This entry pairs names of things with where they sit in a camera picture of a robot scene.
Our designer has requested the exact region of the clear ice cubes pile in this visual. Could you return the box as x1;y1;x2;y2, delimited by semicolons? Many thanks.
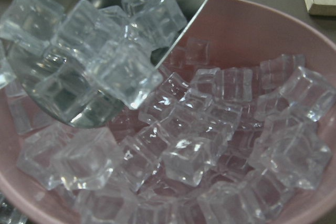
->
0;0;336;224

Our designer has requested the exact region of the silver metal ice scoop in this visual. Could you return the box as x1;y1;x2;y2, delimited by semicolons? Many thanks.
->
1;0;208;128

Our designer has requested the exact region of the pink bowl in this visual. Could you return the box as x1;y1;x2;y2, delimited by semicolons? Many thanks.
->
1;0;335;223

